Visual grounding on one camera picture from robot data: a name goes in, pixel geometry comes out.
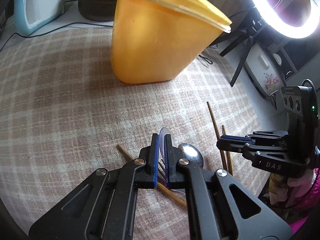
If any plaid beige table cloth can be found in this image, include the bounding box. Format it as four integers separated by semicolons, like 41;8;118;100
1;26;260;232

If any ring light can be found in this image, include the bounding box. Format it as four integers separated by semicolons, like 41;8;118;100
252;0;319;39

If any light blue electric kettle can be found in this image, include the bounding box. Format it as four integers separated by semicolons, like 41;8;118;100
14;0;65;36

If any yellow lidded black pot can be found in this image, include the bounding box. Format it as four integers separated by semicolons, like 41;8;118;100
70;0;121;22

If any metal spoon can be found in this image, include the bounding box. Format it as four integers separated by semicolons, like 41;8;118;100
178;143;204;168

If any red tipped wooden chopstick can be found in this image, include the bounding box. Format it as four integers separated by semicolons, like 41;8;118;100
116;144;187;207

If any white floral rice cooker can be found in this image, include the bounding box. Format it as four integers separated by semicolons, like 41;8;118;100
245;42;286;98

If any short wooden chopstick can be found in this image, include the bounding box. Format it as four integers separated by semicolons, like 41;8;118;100
222;125;233;175

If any black power cable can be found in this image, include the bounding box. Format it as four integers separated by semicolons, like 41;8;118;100
0;21;116;53

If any yellow plastic utensil bin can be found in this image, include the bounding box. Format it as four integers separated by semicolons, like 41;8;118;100
111;0;231;84

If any metal fork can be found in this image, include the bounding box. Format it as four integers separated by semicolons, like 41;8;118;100
158;158;166;181

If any thin wooden chopstick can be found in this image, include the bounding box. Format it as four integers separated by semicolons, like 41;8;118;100
207;101;228;170

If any clear plastic spoon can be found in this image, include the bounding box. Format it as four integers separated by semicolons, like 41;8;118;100
159;127;171;159

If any black tripod stand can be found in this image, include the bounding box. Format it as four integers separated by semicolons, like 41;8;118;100
216;10;265;87

